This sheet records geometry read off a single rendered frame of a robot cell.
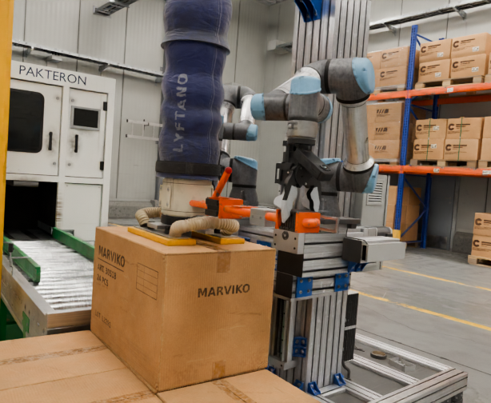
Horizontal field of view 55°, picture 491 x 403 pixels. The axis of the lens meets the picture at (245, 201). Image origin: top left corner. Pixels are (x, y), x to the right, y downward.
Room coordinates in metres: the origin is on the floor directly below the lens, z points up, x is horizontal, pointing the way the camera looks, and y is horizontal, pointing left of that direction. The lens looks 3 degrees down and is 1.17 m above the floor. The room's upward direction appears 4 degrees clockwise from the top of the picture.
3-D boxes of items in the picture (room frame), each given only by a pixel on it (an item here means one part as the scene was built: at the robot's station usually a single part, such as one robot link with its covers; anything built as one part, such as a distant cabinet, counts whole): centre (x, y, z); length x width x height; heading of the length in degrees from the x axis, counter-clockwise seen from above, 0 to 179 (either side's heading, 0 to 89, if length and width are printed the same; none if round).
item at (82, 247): (3.37, 1.10, 0.60); 1.60 x 0.10 x 0.09; 35
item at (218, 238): (1.73, 0.13, 0.97); 0.34 x 0.10 x 0.05; 35
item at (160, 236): (1.62, 0.29, 0.97); 0.34 x 0.10 x 0.05; 35
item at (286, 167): (1.21, -0.12, 1.21); 0.09 x 0.08 x 0.12; 35
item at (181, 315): (1.68, 0.22, 0.74); 0.60 x 0.40 x 0.40; 36
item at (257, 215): (1.29, -0.06, 1.07); 0.07 x 0.07 x 0.04; 35
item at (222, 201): (1.47, 0.06, 1.07); 0.10 x 0.08 x 0.06; 125
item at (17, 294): (2.74, 1.38, 0.50); 2.31 x 0.05 x 0.19; 35
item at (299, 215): (1.18, -0.13, 1.07); 0.08 x 0.07 x 0.05; 35
